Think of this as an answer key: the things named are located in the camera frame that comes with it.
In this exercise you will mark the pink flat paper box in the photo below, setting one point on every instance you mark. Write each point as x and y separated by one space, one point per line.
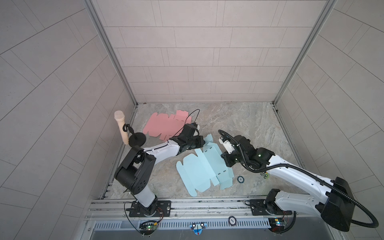
165 126

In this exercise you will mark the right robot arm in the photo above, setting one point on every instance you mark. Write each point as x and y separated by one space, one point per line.
320 198

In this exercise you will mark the black round microphone stand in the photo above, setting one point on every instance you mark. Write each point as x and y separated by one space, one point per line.
136 139

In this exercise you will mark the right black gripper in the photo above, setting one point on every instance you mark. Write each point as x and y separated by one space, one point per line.
225 156

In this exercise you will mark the blue poker chip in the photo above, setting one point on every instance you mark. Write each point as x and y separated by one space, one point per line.
240 179

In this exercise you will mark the blue sticker with eyes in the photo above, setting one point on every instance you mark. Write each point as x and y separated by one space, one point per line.
197 228

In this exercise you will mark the light blue paper box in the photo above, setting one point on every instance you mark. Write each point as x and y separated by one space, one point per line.
205 168

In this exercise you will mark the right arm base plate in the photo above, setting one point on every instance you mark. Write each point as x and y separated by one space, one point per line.
259 207

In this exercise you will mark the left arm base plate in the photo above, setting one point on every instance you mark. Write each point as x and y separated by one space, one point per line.
156 209

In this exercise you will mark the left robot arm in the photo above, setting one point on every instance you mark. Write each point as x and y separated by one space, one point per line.
135 170

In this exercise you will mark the right green circuit board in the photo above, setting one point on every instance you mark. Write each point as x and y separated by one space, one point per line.
277 225

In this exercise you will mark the round black white badge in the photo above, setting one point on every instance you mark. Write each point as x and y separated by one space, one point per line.
232 221

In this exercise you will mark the beige wooden microphone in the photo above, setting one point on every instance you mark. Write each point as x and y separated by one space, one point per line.
120 119

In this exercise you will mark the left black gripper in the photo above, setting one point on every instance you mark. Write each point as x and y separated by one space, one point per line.
198 139

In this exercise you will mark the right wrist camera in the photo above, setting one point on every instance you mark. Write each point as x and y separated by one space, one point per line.
227 145

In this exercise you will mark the green circuit board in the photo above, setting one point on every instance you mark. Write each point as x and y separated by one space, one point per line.
277 225
149 226

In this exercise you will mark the aluminium mounting rail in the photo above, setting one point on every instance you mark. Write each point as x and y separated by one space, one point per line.
204 208

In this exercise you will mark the left green circuit board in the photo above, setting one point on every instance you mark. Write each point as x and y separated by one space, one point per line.
149 226

